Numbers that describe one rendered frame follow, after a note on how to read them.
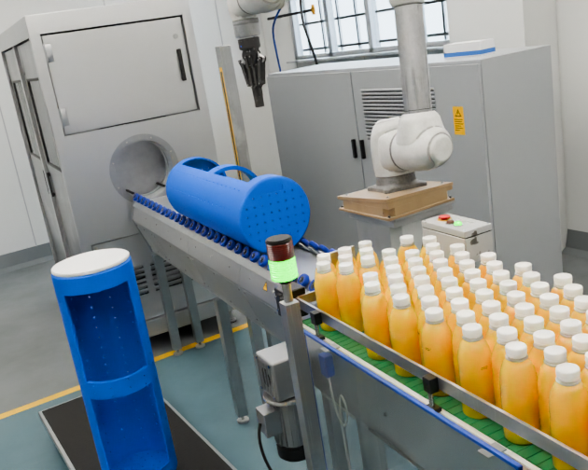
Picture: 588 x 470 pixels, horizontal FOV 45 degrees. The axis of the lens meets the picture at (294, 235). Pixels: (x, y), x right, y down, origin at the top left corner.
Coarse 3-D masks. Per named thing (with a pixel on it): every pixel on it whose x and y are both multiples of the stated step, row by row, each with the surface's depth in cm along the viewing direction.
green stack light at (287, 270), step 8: (272, 264) 165; (280, 264) 164; (288, 264) 164; (296, 264) 167; (272, 272) 166; (280, 272) 165; (288, 272) 165; (296, 272) 167; (272, 280) 167; (280, 280) 165; (288, 280) 165
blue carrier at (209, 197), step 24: (192, 168) 307; (216, 168) 290; (240, 168) 290; (168, 192) 323; (192, 192) 293; (216, 192) 272; (240, 192) 254; (264, 192) 253; (288, 192) 257; (192, 216) 304; (216, 216) 271; (240, 216) 250; (264, 216) 254; (288, 216) 258; (240, 240) 260; (264, 240) 256
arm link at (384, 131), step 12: (384, 120) 272; (396, 120) 270; (372, 132) 274; (384, 132) 270; (396, 132) 266; (372, 144) 274; (384, 144) 268; (372, 156) 276; (384, 156) 270; (384, 168) 273; (396, 168) 269
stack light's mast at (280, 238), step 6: (282, 234) 168; (270, 240) 165; (276, 240) 164; (282, 240) 163; (288, 240) 164; (288, 282) 167; (282, 288) 168; (288, 288) 168; (288, 294) 168; (288, 300) 169
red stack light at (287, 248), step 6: (270, 246) 164; (276, 246) 163; (282, 246) 163; (288, 246) 164; (270, 252) 164; (276, 252) 163; (282, 252) 163; (288, 252) 164; (294, 252) 166; (270, 258) 165; (276, 258) 164; (282, 258) 164; (288, 258) 164
